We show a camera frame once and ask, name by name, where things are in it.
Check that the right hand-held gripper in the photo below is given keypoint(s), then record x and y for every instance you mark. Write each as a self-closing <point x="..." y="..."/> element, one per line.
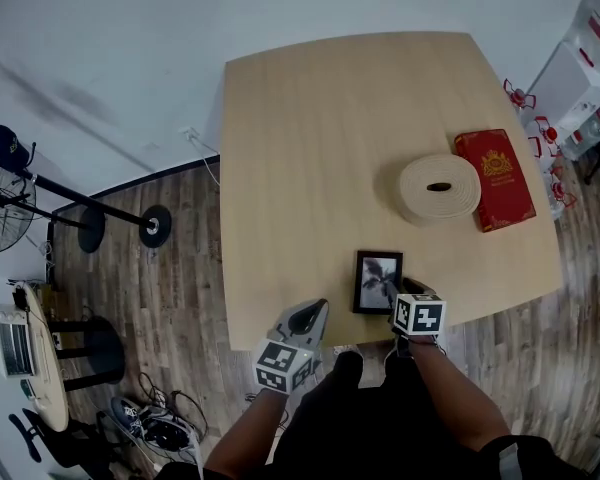
<point x="422" y="315"/>

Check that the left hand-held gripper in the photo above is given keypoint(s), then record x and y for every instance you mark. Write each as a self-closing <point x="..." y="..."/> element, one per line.
<point x="282" y="365"/>

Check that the black framed photo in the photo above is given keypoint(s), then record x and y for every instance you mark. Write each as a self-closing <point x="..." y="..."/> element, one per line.
<point x="372" y="283"/>

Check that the person's right forearm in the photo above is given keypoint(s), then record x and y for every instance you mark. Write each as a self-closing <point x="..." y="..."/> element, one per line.
<point x="455" y="393"/>

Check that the person's left forearm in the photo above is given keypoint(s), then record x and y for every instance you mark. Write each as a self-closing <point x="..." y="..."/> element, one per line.
<point x="245" y="438"/>

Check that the beige coiled round roll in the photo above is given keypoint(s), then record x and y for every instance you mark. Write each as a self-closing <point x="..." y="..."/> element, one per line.
<point x="440" y="203"/>

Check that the person's black clothing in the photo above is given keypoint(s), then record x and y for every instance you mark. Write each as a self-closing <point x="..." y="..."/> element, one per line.
<point x="370" y="428"/>

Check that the red hardcover book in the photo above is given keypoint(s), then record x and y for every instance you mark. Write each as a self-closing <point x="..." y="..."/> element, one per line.
<point x="497" y="178"/>

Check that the black and white floor device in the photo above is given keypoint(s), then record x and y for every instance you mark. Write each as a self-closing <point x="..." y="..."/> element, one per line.
<point x="165" y="430"/>

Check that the round beige table black base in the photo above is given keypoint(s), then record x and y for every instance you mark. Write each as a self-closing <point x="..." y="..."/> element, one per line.
<point x="55" y="393"/>

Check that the white water dispenser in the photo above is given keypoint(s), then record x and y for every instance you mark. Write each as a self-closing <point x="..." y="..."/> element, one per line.
<point x="565" y="88"/>

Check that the black office chair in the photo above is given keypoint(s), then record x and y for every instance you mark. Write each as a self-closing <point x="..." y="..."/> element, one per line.
<point x="65" y="443"/>

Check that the small green and white item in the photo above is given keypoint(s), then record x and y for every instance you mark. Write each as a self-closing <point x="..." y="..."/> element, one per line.
<point x="28" y="389"/>

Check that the small black adapter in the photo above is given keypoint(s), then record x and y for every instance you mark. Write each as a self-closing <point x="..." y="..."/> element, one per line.
<point x="20" y="299"/>

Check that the large clear water bottle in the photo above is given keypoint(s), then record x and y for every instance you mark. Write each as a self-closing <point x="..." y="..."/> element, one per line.
<point x="595" y="28"/>

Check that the dark baseball cap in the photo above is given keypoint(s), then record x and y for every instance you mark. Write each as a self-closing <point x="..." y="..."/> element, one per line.
<point x="2" y="145"/>

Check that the white wall socket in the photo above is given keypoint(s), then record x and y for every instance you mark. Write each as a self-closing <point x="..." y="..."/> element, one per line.
<point x="189" y="133"/>

